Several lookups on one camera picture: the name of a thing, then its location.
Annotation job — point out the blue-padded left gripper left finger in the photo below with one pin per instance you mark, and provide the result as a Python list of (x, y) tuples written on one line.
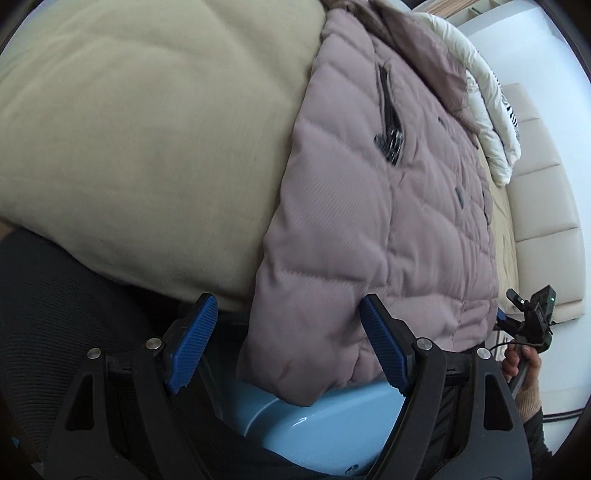
[(116, 421)]

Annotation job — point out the cream padded headboard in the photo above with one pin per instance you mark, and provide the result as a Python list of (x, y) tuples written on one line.
[(548, 236)]

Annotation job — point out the beige knit right sleeve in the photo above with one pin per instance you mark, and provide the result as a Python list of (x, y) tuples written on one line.
[(528, 402)]

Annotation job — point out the olive green bed sheet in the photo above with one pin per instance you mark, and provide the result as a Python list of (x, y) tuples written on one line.
[(150, 138)]

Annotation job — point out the mauve quilted hooded down coat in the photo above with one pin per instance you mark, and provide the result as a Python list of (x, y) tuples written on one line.
[(384, 193)]

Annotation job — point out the white folded duvet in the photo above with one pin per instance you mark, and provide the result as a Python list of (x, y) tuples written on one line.
[(480, 88)]

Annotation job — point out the person's right hand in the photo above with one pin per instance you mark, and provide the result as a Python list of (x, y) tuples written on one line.
[(521, 367)]

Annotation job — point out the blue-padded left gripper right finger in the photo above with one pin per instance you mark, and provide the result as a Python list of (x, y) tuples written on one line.
[(458, 420)]

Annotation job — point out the light blue plastic bin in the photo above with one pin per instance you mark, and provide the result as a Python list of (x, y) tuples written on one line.
[(341, 434)]

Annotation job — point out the zebra striped pillow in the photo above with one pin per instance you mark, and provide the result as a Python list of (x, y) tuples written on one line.
[(506, 123)]

